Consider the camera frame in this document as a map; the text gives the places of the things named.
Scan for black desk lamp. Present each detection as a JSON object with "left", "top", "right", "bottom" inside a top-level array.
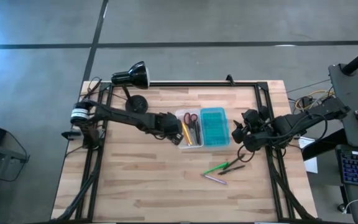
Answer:
[{"left": 110, "top": 60, "right": 151, "bottom": 114}]

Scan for purple pen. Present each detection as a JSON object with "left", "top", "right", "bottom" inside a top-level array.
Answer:
[{"left": 200, "top": 174, "right": 229, "bottom": 185}]

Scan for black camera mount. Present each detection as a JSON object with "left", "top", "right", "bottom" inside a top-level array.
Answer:
[{"left": 61, "top": 130, "right": 83, "bottom": 141}]

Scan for clear plastic supply box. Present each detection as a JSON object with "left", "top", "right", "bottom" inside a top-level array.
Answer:
[{"left": 174, "top": 108, "right": 205, "bottom": 149}]

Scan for black pencil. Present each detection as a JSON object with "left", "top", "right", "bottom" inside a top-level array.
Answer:
[{"left": 195, "top": 119, "right": 203, "bottom": 146}]

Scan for black side cart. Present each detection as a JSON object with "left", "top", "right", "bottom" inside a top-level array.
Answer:
[{"left": 0, "top": 130, "right": 30, "bottom": 218}]

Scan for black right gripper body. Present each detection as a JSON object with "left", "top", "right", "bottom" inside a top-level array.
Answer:
[{"left": 240, "top": 105, "right": 275, "bottom": 152}]

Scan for yellow cable bundle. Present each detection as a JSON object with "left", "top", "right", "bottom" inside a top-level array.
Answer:
[{"left": 293, "top": 89, "right": 336, "bottom": 110}]

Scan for black pen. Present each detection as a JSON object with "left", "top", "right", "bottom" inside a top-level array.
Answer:
[
  {"left": 223, "top": 154, "right": 246, "bottom": 170},
  {"left": 218, "top": 165, "right": 247, "bottom": 175}
]

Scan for black equipment cart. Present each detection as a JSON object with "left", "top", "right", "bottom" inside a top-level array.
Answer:
[{"left": 301, "top": 63, "right": 358, "bottom": 224}]

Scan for white paper sheet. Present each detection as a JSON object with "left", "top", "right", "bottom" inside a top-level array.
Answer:
[{"left": 298, "top": 136, "right": 319, "bottom": 174}]

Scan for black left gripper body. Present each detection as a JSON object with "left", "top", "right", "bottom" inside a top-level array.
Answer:
[{"left": 154, "top": 111, "right": 183, "bottom": 139}]

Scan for green pen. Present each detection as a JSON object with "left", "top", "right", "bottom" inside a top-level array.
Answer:
[{"left": 202, "top": 162, "right": 230, "bottom": 175}]

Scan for red-handled scissors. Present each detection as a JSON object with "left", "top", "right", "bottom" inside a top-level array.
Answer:
[{"left": 183, "top": 112, "right": 200, "bottom": 139}]

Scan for blue plastic box lid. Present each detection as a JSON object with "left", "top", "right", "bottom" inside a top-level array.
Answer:
[{"left": 200, "top": 106, "right": 231, "bottom": 147}]

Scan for black cable loop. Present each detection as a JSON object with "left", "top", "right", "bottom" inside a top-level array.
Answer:
[{"left": 237, "top": 143, "right": 257, "bottom": 164}]

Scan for yellow pencil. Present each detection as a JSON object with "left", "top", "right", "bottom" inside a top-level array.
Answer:
[{"left": 181, "top": 121, "right": 193, "bottom": 146}]

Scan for black lamp cable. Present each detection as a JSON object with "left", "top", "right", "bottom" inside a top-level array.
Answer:
[{"left": 86, "top": 77, "right": 104, "bottom": 98}]

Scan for black aluminium table frame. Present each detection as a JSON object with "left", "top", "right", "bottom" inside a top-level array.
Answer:
[{"left": 51, "top": 81, "right": 318, "bottom": 223}]

